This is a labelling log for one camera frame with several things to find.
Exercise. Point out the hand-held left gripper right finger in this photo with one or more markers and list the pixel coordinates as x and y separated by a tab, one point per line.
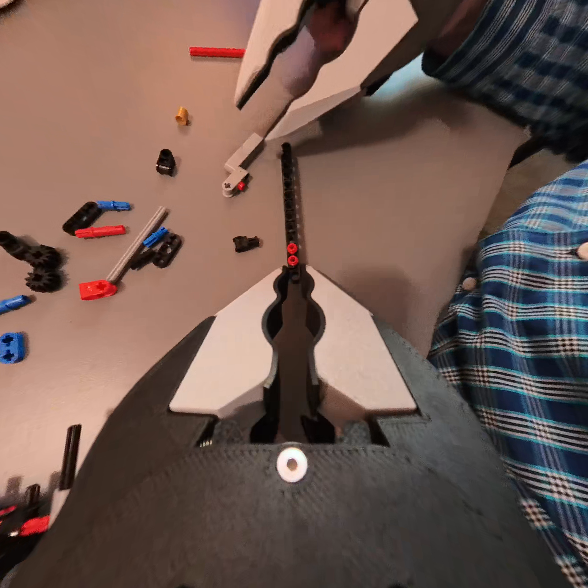
358	363

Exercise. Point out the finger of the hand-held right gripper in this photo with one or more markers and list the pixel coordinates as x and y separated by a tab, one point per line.
367	46
262	41

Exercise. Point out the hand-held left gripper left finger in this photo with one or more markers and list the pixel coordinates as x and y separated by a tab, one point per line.
220	363

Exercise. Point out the grey lego liftarm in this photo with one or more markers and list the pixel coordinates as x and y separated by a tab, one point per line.
239	167

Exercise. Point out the long black lego beam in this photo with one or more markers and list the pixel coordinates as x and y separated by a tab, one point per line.
290	206

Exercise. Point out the red lego axle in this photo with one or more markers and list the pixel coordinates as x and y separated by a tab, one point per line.
216	52

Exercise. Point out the tan lego bush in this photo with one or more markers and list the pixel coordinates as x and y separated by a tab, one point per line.
182	115

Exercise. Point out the black lego pin connector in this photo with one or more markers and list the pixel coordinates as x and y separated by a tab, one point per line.
246	243

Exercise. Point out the red lego connector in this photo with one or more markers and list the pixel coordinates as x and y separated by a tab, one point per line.
98	290

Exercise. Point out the long grey lego axle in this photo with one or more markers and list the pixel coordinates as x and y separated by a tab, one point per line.
137	243

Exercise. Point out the black lego axle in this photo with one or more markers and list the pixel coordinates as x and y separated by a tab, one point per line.
71	454

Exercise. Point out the red lego pin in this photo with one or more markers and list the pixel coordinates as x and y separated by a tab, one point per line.
100	231

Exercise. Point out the black thin lego liftarm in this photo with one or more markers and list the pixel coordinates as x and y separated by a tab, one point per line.
81	217

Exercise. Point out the blue two-hole lego liftarm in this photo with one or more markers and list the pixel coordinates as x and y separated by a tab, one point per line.
11	347

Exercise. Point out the long blue lego pin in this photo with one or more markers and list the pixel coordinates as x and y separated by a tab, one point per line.
13	303

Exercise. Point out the black angled lego connector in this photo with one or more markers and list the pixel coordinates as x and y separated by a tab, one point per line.
11	243

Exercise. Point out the partly built lego model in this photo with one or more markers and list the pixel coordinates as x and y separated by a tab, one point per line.
34	526

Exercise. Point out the dark furniture leg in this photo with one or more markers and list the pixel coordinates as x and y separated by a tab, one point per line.
528	149

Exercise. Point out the person in plaid shirt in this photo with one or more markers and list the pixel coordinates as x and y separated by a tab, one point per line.
528	367

